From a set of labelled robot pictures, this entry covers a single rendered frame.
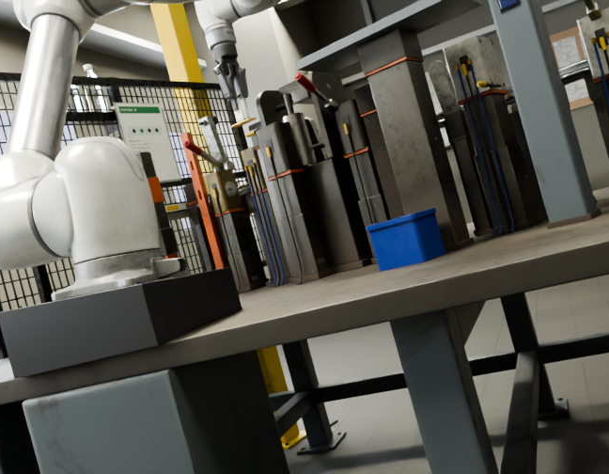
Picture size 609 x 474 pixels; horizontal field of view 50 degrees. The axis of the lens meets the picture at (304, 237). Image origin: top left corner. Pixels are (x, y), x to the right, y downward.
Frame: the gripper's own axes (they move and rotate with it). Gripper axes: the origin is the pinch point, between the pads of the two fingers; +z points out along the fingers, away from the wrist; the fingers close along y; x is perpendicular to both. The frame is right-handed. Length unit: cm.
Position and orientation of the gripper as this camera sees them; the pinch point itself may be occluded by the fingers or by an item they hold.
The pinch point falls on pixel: (241, 110)
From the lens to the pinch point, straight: 207.0
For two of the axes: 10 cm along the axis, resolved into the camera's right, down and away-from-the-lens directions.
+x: -7.7, 2.1, 6.0
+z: 2.6, 9.6, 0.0
